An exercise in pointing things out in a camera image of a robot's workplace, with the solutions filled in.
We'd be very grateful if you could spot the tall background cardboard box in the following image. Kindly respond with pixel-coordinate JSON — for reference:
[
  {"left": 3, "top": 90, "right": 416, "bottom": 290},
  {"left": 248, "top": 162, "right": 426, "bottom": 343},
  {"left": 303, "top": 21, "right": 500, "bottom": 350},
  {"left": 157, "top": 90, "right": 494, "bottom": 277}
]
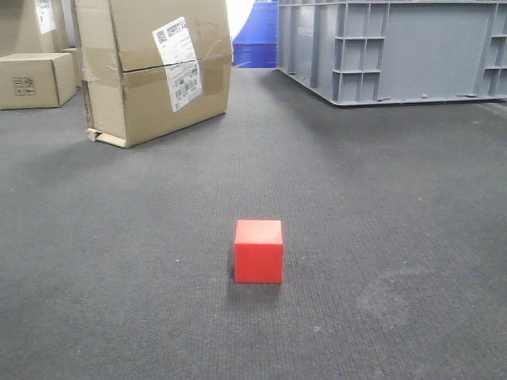
[{"left": 1, "top": 1, "right": 82, "bottom": 87}]

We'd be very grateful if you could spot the small cardboard box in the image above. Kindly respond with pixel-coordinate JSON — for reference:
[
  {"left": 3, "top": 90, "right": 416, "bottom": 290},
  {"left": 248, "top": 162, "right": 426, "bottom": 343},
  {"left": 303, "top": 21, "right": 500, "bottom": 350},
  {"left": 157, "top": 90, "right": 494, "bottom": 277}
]
[{"left": 1, "top": 53, "right": 77, "bottom": 110}]

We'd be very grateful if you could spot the red magnetic cube block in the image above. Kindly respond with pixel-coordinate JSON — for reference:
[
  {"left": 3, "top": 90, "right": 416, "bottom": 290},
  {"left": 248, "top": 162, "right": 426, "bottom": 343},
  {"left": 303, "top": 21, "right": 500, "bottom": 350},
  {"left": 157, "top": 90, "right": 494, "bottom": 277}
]
[{"left": 234, "top": 219, "right": 284, "bottom": 284}]

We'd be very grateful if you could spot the white shipping label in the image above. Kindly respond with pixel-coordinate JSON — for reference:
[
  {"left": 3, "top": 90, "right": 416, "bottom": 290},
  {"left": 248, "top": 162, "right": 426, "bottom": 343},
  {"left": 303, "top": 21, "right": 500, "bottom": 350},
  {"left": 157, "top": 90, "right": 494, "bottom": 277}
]
[{"left": 152, "top": 17, "right": 203, "bottom": 112}]

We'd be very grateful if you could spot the grey plastic crate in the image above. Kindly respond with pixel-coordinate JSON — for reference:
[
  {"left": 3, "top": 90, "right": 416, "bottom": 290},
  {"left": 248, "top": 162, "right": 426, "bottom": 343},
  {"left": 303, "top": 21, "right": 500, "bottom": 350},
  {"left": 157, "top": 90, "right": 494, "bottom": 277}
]
[{"left": 277, "top": 1, "right": 506, "bottom": 107}]

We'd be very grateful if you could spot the large tilted cardboard box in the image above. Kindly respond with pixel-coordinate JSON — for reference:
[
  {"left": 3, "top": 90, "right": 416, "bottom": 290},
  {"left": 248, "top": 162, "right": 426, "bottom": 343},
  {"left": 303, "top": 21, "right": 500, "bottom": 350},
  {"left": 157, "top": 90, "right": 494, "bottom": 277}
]
[{"left": 72, "top": 1, "right": 232, "bottom": 148}]

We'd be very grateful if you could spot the blue plastic bin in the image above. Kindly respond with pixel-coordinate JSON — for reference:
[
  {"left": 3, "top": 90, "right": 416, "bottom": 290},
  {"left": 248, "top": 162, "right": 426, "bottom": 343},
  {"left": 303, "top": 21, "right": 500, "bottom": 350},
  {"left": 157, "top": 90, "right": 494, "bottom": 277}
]
[{"left": 233, "top": 2, "right": 279, "bottom": 68}]

